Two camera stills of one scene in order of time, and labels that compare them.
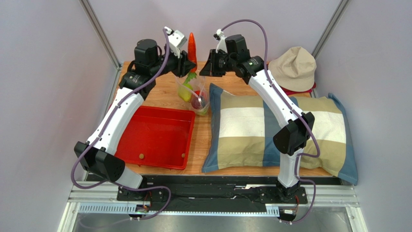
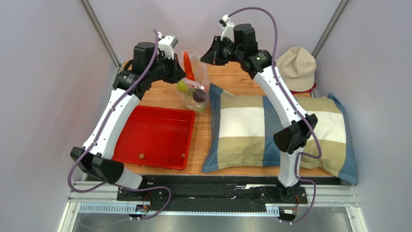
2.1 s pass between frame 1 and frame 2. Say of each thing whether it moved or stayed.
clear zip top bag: moved
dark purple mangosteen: moved
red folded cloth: stayed
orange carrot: moved
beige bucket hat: stayed
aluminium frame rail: stayed
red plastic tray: stayed
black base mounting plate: stayed
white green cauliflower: moved
